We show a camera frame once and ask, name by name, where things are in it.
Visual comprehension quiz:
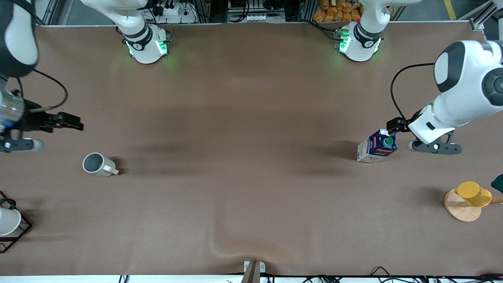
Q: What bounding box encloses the small white power strip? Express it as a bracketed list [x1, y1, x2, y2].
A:
[243, 13, 276, 22]

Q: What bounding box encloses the black wire rack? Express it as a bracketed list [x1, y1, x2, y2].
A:
[0, 191, 33, 254]

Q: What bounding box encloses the beige mug with handle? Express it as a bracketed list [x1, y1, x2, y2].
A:
[82, 153, 119, 178]

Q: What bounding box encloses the bag of orange buns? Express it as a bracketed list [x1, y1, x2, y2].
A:
[313, 0, 363, 23]

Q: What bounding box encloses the round wooden cup stand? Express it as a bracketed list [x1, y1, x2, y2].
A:
[444, 189, 503, 223]

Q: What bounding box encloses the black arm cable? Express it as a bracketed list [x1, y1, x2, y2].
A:
[390, 62, 435, 121]
[16, 69, 68, 113]

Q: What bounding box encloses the metal table bracket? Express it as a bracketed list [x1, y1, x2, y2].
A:
[243, 260, 266, 283]

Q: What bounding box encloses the black floor cable bundle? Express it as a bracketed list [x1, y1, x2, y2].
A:
[226, 266, 503, 283]

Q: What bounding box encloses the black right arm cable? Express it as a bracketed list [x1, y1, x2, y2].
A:
[16, 69, 68, 113]

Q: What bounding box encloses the blue white milk carton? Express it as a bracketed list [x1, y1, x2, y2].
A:
[357, 129, 398, 164]

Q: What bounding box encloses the yellow plastic cup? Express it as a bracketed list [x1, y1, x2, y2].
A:
[455, 181, 493, 208]

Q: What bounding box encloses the aluminium frame profile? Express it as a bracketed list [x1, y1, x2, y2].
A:
[458, 0, 503, 40]

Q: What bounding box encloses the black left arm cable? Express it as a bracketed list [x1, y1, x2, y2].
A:
[390, 62, 435, 121]

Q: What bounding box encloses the white power strip with plugs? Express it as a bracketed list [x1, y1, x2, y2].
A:
[154, 0, 198, 24]

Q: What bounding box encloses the white cup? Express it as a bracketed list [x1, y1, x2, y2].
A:
[0, 207, 22, 237]

